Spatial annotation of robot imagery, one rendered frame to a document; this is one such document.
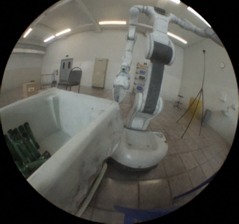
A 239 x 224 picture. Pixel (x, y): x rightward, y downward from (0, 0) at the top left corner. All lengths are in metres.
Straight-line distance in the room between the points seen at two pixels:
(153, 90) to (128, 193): 0.86
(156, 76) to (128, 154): 0.56
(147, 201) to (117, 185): 0.32
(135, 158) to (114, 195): 0.42
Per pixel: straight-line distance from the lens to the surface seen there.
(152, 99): 0.57
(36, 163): 0.36
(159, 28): 0.73
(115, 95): 0.41
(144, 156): 0.57
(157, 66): 0.59
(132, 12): 0.82
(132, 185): 0.83
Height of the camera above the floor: 0.78
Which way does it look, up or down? 19 degrees down
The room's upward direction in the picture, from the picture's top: 9 degrees clockwise
